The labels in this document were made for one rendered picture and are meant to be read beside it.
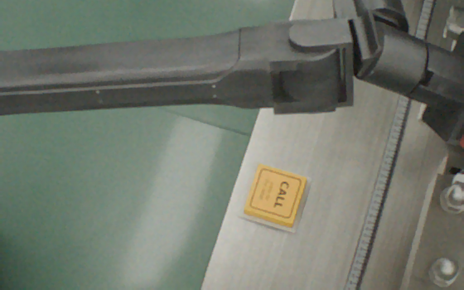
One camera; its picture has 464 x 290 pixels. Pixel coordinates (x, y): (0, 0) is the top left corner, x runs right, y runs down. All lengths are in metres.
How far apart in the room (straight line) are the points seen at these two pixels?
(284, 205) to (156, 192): 0.99
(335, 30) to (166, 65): 0.15
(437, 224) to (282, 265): 0.23
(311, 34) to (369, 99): 0.52
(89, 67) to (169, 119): 1.43
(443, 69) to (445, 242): 0.36
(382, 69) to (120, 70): 0.24
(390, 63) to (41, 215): 1.53
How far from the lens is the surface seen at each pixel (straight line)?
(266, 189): 1.25
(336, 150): 1.30
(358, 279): 1.26
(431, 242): 1.15
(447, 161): 1.28
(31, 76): 0.85
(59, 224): 2.23
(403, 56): 0.83
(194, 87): 0.83
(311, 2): 1.38
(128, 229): 2.20
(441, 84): 0.85
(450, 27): 1.07
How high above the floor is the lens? 2.13
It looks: 72 degrees down
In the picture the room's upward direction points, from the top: straight up
